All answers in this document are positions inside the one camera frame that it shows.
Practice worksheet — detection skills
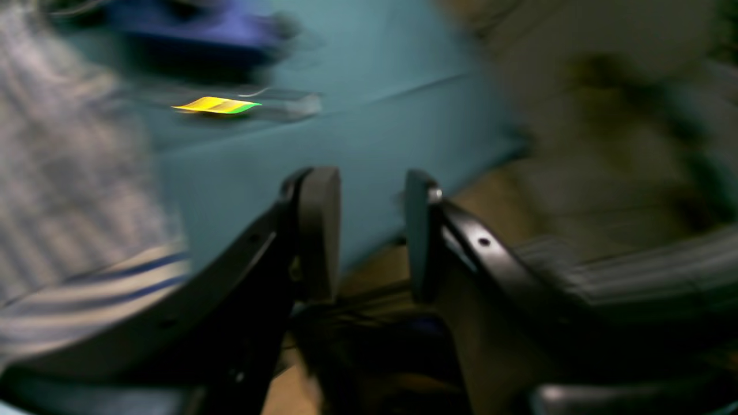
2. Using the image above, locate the yellow green card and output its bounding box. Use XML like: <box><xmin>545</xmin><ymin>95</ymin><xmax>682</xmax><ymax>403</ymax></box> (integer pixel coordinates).
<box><xmin>171</xmin><ymin>96</ymin><xmax>263</xmax><ymax>115</ymax></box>

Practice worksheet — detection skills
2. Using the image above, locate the blue white striped T-shirt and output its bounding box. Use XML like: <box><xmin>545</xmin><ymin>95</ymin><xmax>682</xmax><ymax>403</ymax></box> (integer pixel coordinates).
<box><xmin>1</xmin><ymin>1</ymin><xmax>190</xmax><ymax>366</ymax></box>

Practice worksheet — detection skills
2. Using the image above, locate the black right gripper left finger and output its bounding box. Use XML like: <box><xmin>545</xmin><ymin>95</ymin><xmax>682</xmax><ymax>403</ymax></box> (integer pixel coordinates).
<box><xmin>2</xmin><ymin>167</ymin><xmax>342</xmax><ymax>414</ymax></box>

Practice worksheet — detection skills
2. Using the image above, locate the teal table cloth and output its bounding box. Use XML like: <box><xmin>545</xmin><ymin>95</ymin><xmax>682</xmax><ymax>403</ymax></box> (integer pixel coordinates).
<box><xmin>58</xmin><ymin>0</ymin><xmax>525</xmax><ymax>271</ymax></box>

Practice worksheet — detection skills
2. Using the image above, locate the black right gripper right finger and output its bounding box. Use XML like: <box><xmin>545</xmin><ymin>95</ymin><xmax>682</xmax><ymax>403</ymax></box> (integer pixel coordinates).
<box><xmin>404</xmin><ymin>169</ymin><xmax>736</xmax><ymax>414</ymax></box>

